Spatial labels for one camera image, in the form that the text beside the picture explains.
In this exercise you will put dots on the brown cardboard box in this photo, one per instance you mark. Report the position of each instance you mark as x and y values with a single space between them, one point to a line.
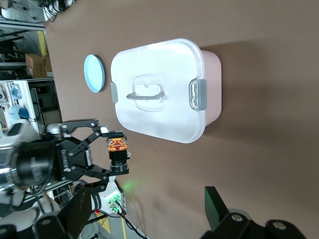
36 66

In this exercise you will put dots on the light blue round plate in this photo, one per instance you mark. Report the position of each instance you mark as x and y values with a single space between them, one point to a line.
93 73

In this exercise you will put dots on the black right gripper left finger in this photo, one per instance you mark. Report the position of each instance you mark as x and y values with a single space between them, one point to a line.
74 214

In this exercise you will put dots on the orange and black push-button switch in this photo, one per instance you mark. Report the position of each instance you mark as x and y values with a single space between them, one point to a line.
118 152

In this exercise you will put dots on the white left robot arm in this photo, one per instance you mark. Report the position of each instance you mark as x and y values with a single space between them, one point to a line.
32 161

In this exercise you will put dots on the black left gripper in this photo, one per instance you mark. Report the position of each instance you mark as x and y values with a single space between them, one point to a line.
72 159

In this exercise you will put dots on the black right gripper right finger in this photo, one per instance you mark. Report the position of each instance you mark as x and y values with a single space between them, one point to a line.
215 211

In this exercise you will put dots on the storage box with white lid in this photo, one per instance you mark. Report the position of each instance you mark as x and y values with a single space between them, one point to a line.
159 74

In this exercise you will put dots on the white shelf cabinet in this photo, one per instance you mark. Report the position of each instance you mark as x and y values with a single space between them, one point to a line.
22 94

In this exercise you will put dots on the grey metal shelf rail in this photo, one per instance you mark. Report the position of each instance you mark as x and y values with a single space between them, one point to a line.
22 25

